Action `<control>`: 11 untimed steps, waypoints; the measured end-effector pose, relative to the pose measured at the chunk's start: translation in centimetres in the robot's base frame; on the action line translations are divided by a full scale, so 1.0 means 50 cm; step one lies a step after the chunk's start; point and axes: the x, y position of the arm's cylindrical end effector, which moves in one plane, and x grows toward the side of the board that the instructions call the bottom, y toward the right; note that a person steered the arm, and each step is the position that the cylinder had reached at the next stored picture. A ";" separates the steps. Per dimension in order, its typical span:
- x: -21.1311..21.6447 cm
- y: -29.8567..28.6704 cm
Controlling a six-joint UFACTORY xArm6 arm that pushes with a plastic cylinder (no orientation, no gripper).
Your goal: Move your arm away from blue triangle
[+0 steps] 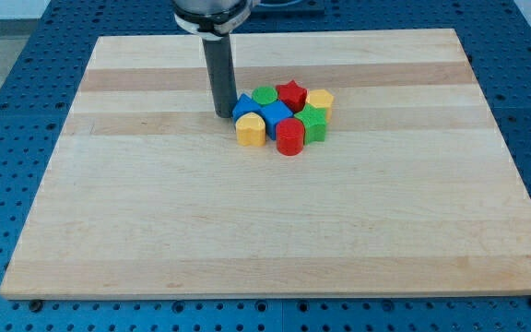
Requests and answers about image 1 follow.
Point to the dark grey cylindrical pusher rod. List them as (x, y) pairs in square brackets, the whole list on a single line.
[(220, 69)]

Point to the blue triangle block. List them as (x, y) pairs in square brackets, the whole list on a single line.
[(244, 105)]

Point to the green circle block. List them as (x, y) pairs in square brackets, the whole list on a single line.
[(264, 95)]

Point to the blue cube block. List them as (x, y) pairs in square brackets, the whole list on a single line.
[(272, 114)]

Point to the yellow heart block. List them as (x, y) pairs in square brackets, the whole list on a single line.
[(251, 130)]

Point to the red star block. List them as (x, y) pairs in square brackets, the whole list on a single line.
[(292, 95)]

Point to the red cylinder block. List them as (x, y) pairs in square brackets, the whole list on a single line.
[(290, 136)]

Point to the yellow pentagon block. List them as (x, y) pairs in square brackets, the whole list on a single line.
[(322, 99)]

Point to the green star block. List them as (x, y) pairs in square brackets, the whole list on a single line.
[(314, 123)]

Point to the light wooden board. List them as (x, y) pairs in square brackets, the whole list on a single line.
[(148, 195)]

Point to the dark blue base plate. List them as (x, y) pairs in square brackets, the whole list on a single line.
[(290, 7)]

